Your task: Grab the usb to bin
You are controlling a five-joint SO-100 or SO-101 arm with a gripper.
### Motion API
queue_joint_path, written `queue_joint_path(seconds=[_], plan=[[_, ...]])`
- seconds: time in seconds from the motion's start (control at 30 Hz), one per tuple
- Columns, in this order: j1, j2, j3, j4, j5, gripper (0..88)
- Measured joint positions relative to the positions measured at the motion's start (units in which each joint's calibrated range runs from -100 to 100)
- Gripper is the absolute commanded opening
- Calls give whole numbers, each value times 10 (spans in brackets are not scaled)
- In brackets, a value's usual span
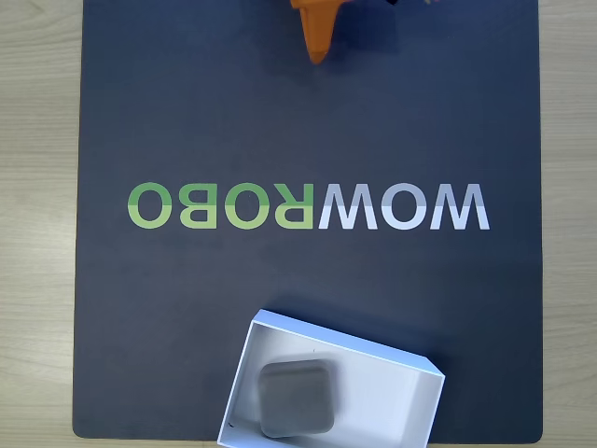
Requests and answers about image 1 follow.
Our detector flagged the dark mat with WOWROBO print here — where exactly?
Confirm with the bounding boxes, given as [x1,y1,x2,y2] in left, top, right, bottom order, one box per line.
[72,0,545,442]

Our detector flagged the grey rounded square usb block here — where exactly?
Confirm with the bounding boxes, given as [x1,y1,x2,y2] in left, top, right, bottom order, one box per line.
[258,358,336,439]

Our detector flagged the white cardboard box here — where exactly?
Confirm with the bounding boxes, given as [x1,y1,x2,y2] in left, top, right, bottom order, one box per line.
[216,308,447,448]

